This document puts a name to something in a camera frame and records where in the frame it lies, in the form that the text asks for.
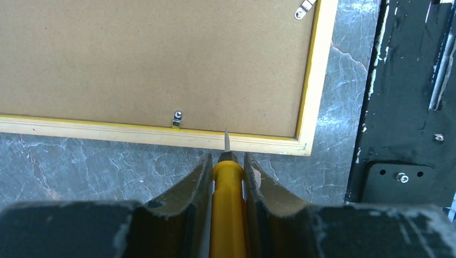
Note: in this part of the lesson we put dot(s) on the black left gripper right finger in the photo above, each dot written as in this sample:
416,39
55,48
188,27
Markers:
281,224

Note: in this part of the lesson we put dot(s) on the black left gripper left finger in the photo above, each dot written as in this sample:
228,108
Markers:
173,224

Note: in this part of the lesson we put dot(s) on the yellow handled screwdriver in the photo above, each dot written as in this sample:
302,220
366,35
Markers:
227,231

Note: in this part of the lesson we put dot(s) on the yellow picture frame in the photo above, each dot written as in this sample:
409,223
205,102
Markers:
176,73

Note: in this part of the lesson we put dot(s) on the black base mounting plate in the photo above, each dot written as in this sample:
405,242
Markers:
405,147

